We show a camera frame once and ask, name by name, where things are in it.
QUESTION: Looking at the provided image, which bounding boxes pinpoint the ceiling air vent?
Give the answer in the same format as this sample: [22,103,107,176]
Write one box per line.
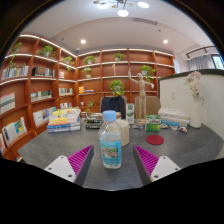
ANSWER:
[132,17,158,26]

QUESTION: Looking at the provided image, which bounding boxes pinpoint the wooden artist mannequin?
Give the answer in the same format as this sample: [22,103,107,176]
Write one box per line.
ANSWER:
[127,68,156,126]

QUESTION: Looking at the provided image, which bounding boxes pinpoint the chair with dark jacket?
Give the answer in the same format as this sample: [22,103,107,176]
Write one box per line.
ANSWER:
[99,95,127,120]

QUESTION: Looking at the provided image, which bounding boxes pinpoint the colourful book stack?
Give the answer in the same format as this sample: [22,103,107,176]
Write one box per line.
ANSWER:
[46,107,82,134]

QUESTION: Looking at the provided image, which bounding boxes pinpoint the multi-bulb ceiling chandelier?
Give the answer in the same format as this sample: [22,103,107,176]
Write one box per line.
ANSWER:
[92,0,150,18]

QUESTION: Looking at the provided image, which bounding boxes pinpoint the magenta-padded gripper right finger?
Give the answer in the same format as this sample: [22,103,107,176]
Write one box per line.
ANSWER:
[132,144,182,187]

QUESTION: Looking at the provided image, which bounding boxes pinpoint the stacked white packs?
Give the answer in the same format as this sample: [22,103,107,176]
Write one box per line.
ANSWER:
[157,107,190,127]

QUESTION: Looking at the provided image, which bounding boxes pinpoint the clear blue-capped water bottle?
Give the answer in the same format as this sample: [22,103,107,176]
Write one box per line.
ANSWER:
[97,110,123,170]

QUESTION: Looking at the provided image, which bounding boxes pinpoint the black ceiling track rail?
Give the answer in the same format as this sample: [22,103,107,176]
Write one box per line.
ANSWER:
[185,45,218,59]

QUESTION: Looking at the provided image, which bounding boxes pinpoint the white and green carton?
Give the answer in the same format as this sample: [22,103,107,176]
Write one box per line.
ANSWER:
[125,102,136,125]

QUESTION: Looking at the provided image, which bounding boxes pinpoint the white ceramic vase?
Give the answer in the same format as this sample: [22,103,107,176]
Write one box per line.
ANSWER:
[188,95,204,129]

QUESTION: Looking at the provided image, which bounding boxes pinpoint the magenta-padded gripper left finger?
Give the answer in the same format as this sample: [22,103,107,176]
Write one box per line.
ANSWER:
[43,144,95,187]

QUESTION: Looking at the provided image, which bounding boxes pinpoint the thin blue book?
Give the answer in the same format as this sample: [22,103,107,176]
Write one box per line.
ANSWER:
[162,119,181,127]

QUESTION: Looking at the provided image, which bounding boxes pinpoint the orange wooden shelf unit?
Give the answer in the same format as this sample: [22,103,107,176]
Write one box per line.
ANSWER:
[0,33,176,162]

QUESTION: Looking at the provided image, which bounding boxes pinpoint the grey window curtain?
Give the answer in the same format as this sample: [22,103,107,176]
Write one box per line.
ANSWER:
[188,54,216,71]

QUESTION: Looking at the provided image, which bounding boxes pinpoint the black-framed window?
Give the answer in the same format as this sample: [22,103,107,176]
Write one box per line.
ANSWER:
[211,54,224,70]

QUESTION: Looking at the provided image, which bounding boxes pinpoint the pink and white flower bouquet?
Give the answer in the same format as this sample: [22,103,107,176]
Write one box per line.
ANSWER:
[184,70,205,98]

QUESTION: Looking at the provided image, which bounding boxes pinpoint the green tissue box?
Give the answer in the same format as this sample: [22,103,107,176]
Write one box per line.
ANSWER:
[145,114,162,132]

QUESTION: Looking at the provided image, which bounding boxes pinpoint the beige cylindrical cup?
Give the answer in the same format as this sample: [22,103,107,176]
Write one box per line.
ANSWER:
[114,119,130,147]

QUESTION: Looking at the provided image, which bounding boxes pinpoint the tan upholstered chair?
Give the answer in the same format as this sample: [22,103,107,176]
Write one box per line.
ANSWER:
[134,95,162,120]

